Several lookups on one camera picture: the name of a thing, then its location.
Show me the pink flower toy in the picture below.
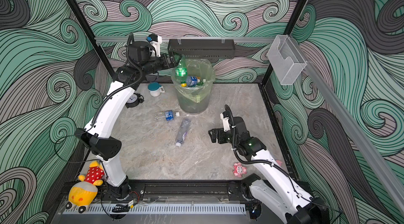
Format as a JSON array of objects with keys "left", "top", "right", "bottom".
[{"left": 233, "top": 163, "right": 247, "bottom": 178}]

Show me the green soda bottle yellow cap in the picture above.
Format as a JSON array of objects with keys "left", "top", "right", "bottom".
[{"left": 175, "top": 56, "right": 188, "bottom": 87}]

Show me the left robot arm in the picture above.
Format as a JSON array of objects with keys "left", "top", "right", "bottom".
[{"left": 75, "top": 34, "right": 177, "bottom": 200}]

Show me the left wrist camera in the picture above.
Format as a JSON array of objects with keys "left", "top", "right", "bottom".
[{"left": 146, "top": 33, "right": 163, "bottom": 57}]

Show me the yellow chick plush toy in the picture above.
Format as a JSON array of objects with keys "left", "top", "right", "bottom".
[{"left": 65, "top": 161, "right": 105, "bottom": 213}]

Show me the white cable duct strip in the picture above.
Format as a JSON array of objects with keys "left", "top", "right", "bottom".
[{"left": 63, "top": 204, "right": 247, "bottom": 216}]

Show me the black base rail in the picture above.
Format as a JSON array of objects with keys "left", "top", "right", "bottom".
[{"left": 100, "top": 179, "right": 253, "bottom": 202}]

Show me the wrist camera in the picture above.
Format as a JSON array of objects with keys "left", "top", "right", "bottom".
[
  {"left": 146, "top": 33, "right": 163, "bottom": 57},
  {"left": 221, "top": 112, "right": 230, "bottom": 132}
]

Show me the white mug with teal lid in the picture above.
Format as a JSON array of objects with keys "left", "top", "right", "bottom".
[{"left": 147, "top": 82, "right": 165, "bottom": 97}]

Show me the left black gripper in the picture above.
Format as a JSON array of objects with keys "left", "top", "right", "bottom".
[{"left": 141, "top": 52, "right": 182, "bottom": 78}]

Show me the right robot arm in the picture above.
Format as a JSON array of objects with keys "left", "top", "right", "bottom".
[{"left": 208, "top": 105, "right": 331, "bottom": 224}]

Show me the black wall shelf tray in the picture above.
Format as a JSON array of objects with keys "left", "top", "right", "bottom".
[{"left": 168, "top": 39, "right": 236, "bottom": 60}]

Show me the clear bottle blue label white cap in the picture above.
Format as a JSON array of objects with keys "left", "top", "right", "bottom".
[{"left": 155, "top": 110, "right": 180, "bottom": 122}]

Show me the black round alarm clock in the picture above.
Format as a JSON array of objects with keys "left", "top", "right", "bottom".
[{"left": 125, "top": 93, "right": 144, "bottom": 108}]

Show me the small clear bottle blue label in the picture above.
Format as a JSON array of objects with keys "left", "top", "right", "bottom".
[{"left": 185, "top": 76, "right": 201, "bottom": 87}]

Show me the clear acrylic wall holder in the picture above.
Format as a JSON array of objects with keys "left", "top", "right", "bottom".
[{"left": 267, "top": 35, "right": 307, "bottom": 86}]

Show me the mesh bin with green bag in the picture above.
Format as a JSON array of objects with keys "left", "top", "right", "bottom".
[{"left": 171, "top": 59, "right": 216, "bottom": 114}]

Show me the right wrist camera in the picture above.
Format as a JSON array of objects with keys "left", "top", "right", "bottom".
[{"left": 221, "top": 112, "right": 230, "bottom": 132}]

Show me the tall clear bottle white cap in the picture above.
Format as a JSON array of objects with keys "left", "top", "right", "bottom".
[{"left": 175, "top": 118, "right": 191, "bottom": 147}]

